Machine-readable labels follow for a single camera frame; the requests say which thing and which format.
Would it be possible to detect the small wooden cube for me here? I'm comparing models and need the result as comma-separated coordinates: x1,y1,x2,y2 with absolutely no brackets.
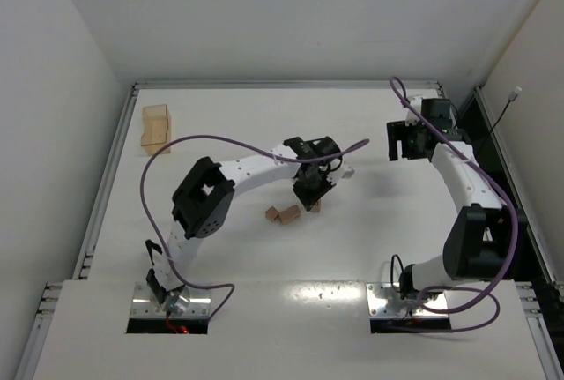
264,206,279,222

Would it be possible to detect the wooden block stack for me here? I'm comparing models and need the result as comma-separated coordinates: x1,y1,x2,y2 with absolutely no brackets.
278,205,301,225

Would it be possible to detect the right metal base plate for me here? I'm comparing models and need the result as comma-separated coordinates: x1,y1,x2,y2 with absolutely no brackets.
366,282,449,321

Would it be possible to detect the amber transparent plastic container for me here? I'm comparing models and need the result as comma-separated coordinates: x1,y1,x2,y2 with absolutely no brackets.
140,104,172,156

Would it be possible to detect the metal base plate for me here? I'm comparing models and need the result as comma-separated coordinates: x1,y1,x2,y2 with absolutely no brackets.
130,283,212,320
366,282,449,321

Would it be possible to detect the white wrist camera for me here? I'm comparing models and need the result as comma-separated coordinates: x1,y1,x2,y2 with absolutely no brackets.
404,95,424,126
328,163,355,183

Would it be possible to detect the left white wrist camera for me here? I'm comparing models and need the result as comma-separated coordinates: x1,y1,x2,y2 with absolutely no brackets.
328,163,355,183

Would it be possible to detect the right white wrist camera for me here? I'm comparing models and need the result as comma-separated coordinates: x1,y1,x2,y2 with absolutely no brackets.
404,95,424,126

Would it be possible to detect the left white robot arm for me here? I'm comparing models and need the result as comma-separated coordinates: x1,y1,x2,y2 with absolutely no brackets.
145,136,353,308

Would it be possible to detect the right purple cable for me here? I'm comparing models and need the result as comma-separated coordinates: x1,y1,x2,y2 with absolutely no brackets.
389,75,521,333

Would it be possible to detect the wooden block letter D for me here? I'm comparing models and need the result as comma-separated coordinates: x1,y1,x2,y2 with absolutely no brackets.
309,200,321,213

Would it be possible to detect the purple cable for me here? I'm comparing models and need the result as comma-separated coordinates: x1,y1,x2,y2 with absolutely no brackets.
139,134,371,310
389,75,521,333

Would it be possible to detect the black wall cable white plug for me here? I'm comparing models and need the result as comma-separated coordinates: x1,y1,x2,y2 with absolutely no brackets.
476,86,523,155

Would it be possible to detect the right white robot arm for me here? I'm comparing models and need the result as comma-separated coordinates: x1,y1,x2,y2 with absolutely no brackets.
387,96,528,299

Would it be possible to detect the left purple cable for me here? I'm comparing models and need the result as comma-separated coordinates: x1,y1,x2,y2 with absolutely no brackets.
139,134,371,310

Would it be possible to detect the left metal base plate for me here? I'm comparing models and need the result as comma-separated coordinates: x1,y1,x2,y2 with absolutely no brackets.
130,283,212,320

